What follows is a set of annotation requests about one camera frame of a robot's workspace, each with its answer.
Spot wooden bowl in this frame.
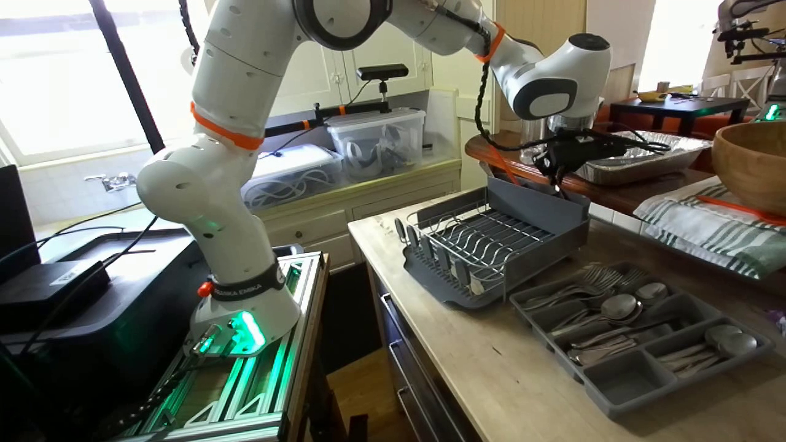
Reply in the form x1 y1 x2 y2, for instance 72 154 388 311
711 121 786 219

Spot green striped kitchen towel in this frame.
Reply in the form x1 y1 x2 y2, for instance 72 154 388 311
631 173 786 281

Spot small black box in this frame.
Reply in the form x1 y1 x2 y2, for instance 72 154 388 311
0 257 114 334

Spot cream bench with drawers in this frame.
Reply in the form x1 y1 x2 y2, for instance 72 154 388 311
244 157 465 272

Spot black side table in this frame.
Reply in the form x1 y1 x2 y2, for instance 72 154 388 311
612 96 751 140

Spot black tripod rig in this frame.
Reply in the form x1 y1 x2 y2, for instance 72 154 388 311
713 0 786 69

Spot black rail with orange clamps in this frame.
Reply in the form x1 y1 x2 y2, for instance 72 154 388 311
260 100 396 143

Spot orange chair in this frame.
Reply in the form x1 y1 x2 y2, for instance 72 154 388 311
688 110 736 143

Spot round silver spoon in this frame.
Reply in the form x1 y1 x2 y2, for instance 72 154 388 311
658 321 762 370

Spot silver table knife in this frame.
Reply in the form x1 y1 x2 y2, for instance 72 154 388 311
568 323 658 367

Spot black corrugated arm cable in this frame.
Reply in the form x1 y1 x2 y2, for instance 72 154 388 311
469 53 546 167

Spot grey table drawer fronts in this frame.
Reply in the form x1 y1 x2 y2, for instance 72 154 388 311
365 267 487 442

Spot white hanging cloth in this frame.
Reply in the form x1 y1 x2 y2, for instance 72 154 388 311
588 0 658 75

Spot grey dish drying rack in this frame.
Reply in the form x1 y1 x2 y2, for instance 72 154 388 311
394 176 593 313

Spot large black controller box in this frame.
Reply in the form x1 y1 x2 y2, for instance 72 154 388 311
0 230 208 442

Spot aluminium foil baking tray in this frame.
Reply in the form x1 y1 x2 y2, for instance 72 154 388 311
572 130 713 189

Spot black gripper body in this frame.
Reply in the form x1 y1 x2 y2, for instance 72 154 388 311
546 124 616 173

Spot white lattice chair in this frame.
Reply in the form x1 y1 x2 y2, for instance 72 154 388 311
698 64 782 112

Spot grey cutlery tray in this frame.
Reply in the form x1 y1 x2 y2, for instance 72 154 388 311
507 257 773 420

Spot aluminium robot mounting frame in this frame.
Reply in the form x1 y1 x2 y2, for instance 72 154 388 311
121 248 331 442

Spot large silver spoon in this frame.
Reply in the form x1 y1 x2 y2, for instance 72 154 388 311
547 291 645 339

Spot black diagonal pole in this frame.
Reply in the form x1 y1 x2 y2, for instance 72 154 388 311
85 0 168 151

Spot clear lidded storage bin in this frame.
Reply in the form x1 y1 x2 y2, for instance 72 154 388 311
244 144 347 208

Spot white cabinet doors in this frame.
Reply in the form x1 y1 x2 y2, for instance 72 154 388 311
268 32 493 123

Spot clear open storage bin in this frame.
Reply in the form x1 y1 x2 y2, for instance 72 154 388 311
327 108 431 178

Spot bright window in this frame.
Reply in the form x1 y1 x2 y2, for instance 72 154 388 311
0 0 203 170

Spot black flat panel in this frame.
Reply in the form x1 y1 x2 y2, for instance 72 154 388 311
0 162 41 284

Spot silver fork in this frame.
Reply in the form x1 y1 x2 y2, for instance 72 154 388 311
523 270 614 311

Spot black stereo camera on stand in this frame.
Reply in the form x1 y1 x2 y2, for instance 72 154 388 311
356 60 410 112

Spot small silver spoon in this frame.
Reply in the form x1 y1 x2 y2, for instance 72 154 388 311
637 279 674 305

